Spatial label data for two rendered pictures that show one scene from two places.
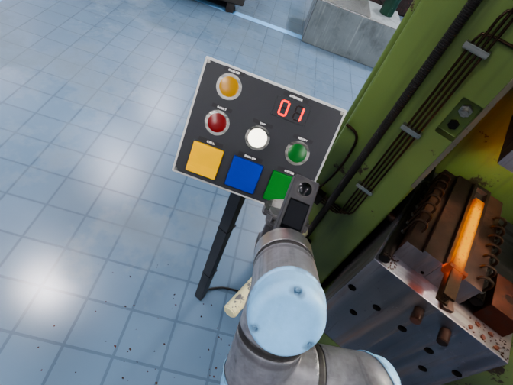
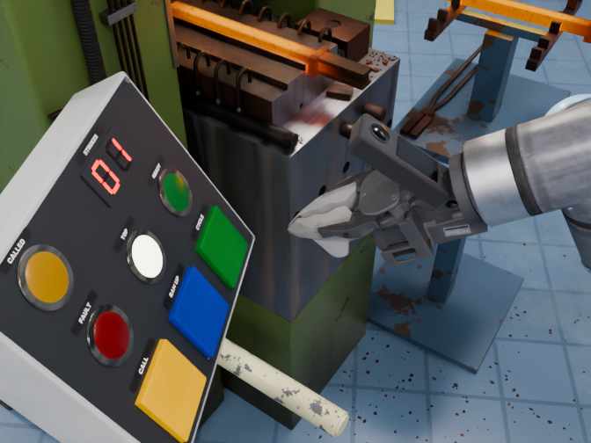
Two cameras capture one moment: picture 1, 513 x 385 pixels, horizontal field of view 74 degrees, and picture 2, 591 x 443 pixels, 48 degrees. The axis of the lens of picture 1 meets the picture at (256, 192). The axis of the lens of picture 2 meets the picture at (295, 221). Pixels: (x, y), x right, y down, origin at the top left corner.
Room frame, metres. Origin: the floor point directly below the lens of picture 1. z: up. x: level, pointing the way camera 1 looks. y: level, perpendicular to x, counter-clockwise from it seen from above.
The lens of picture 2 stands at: (0.36, 0.45, 1.59)
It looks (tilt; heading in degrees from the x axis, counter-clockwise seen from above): 45 degrees down; 285
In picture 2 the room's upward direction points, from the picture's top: straight up
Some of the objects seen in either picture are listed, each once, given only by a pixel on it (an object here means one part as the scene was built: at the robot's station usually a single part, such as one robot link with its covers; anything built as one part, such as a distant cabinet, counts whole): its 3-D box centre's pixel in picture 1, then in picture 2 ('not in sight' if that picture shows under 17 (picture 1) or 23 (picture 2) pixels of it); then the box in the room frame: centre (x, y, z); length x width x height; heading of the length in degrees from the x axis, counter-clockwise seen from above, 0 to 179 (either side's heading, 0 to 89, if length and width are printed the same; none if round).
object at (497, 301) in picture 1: (500, 304); (331, 39); (0.58, -0.69, 0.95); 0.12 x 0.09 x 0.07; 160
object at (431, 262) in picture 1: (453, 225); (213, 50); (0.79, -0.57, 0.96); 0.42 x 0.20 x 0.09; 160
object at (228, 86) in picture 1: (229, 86); (46, 277); (0.66, 0.15, 1.16); 0.05 x 0.03 x 0.04; 70
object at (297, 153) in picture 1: (297, 153); (175, 192); (0.63, -0.05, 1.09); 0.05 x 0.03 x 0.04; 70
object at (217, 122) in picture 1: (217, 122); (111, 335); (0.62, 0.15, 1.09); 0.05 x 0.03 x 0.04; 70
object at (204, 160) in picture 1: (204, 160); (170, 390); (0.57, 0.15, 1.01); 0.07 x 0.05 x 0.07; 95
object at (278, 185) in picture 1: (282, 189); (220, 247); (0.59, -0.05, 1.01); 0.07 x 0.05 x 0.07; 95
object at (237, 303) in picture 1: (271, 265); (235, 359); (0.63, -0.14, 0.62); 0.44 x 0.05 x 0.05; 160
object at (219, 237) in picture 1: (222, 236); not in sight; (0.71, 0.05, 0.54); 0.04 x 0.04 x 1.08; 70
